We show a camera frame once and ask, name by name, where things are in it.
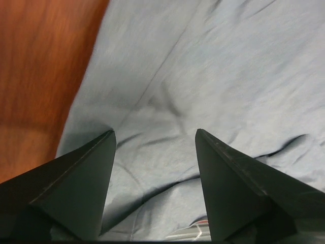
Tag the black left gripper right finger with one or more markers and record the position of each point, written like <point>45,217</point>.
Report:
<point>247,200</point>

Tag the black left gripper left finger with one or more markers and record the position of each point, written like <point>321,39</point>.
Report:
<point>66,194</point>

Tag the grey long sleeve shirt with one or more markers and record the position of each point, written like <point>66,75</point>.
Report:
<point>251,73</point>

